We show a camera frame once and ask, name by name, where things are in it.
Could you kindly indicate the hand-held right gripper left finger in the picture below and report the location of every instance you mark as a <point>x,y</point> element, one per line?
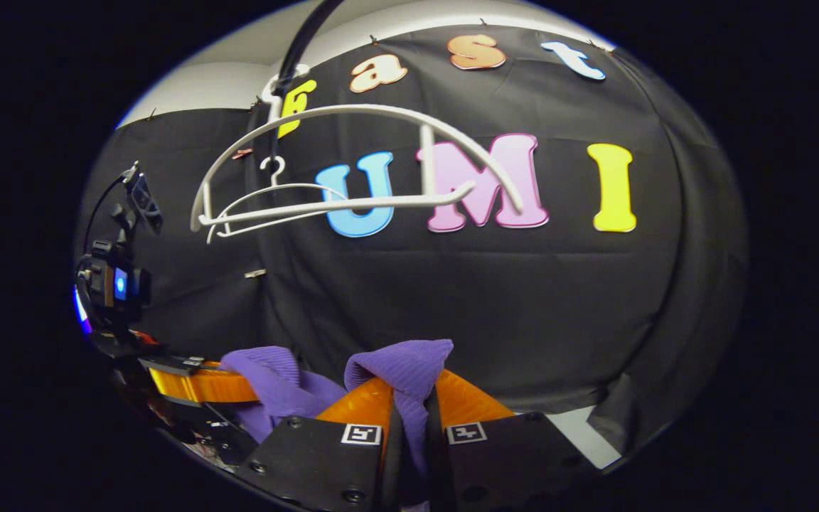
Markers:
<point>317,462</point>

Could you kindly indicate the black backdrop cloth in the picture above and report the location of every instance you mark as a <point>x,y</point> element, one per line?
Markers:
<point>452,299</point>

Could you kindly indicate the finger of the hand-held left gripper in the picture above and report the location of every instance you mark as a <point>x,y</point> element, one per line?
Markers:
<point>203,387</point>
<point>228,437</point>

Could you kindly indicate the white backdrop clip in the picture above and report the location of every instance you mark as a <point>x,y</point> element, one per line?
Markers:
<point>254,273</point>

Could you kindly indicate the white plastic clothes hanger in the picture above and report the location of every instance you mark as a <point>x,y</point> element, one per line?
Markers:
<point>275,179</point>
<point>367,108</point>

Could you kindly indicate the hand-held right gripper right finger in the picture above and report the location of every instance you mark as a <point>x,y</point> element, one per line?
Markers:
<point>509,462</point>

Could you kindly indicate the red backdrop clip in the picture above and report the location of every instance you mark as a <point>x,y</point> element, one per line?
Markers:
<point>242,153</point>

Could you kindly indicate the purple ribbed knit garment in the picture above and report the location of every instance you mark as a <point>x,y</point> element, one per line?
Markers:
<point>409,363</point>

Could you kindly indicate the black clothes rail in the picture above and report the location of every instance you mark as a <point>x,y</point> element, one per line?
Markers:
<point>303,43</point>

